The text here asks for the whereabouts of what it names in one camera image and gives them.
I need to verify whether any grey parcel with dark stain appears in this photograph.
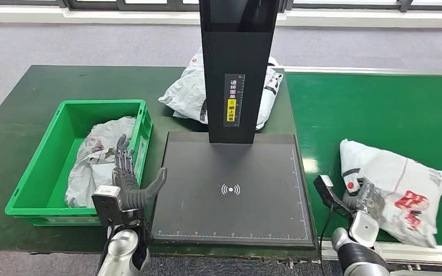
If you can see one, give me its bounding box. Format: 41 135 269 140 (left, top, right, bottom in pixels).
64 116 137 209

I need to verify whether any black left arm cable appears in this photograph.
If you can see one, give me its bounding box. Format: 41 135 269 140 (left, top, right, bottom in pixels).
98 224 117 276

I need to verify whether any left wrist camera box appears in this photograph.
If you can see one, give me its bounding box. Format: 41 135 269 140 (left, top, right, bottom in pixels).
92 185 125 228

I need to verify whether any dark green table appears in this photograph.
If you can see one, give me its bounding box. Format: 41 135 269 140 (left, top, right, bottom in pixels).
0 64 321 262

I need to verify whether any white parcel with black stripe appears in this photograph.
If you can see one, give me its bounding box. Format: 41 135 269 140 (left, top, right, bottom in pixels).
158 47 284 131

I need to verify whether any aluminium conveyor frame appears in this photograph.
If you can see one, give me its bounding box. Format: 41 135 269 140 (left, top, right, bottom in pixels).
281 66 442 267

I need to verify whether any white parcel with red print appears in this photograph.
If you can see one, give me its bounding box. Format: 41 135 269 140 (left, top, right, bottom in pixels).
339 139 442 249

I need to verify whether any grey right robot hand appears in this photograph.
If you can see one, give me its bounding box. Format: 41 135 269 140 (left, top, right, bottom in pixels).
341 178 386 222

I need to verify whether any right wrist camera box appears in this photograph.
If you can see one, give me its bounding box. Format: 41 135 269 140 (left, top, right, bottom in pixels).
313 174 353 220

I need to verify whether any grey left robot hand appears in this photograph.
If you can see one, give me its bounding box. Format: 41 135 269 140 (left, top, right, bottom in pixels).
112 134 167 211

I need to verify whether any black inbound scanning machine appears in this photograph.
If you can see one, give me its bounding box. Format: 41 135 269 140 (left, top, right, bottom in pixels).
150 0 317 250

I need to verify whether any white window sill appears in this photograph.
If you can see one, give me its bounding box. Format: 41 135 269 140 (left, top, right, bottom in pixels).
0 6 442 28

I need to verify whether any dark window frame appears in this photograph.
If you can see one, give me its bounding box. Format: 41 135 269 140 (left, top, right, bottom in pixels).
0 0 442 12

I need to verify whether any green plastic crate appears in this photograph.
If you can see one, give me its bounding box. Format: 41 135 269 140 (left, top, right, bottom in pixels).
5 99 154 227

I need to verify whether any green conveyor belt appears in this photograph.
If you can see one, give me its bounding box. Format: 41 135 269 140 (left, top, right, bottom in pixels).
285 72 442 247

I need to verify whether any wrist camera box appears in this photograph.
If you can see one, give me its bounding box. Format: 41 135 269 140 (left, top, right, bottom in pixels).
92 185 125 228
313 174 353 220

